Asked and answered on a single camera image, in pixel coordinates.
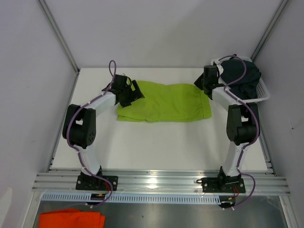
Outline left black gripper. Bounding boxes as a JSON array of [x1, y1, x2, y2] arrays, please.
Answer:
[[120, 81, 144, 108]]

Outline lime green shorts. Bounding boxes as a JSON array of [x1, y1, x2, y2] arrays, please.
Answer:
[[116, 81, 212, 122]]

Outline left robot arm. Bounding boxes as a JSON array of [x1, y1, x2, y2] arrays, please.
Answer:
[[62, 74, 144, 190]]

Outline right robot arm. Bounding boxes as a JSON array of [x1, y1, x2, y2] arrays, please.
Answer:
[[194, 65, 260, 192]]

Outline white plastic basket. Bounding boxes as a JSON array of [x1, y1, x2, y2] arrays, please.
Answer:
[[210, 55, 270, 103]]

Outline orange cloth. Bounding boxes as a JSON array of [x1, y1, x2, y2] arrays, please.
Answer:
[[38, 209, 105, 228]]

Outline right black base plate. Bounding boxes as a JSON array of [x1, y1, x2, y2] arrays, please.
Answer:
[[196, 176, 246, 193]]

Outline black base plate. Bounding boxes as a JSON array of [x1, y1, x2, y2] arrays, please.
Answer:
[[76, 172, 118, 191], [196, 176, 246, 193]]

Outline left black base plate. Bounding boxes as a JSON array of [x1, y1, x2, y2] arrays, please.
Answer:
[[76, 172, 118, 191]]

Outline right aluminium corner post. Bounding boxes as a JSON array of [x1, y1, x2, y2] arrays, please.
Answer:
[[250, 0, 291, 61]]

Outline aluminium corner post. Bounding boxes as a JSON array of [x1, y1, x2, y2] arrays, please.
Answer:
[[250, 0, 291, 61], [37, 0, 80, 74]]

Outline aluminium mounting rail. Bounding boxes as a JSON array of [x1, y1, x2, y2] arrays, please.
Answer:
[[32, 169, 291, 196]]

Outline left aluminium corner post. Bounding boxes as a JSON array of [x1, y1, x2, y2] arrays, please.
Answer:
[[37, 0, 80, 74]]

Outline white slotted cable duct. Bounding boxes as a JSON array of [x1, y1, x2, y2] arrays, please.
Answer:
[[41, 192, 220, 205]]

